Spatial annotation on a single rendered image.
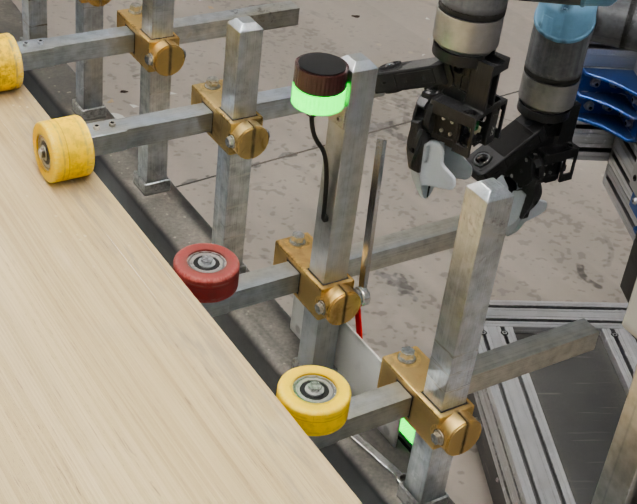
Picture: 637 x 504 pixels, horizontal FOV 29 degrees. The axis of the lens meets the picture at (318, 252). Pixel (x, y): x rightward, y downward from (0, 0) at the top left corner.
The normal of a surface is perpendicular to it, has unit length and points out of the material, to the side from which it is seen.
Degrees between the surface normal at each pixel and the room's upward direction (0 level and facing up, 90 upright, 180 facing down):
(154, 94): 90
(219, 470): 0
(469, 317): 90
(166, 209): 0
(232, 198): 90
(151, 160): 90
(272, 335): 0
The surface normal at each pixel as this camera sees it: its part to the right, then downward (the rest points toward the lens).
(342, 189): 0.52, 0.54
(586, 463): 0.11, -0.81
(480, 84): -0.62, 0.40
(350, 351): -0.85, 0.23
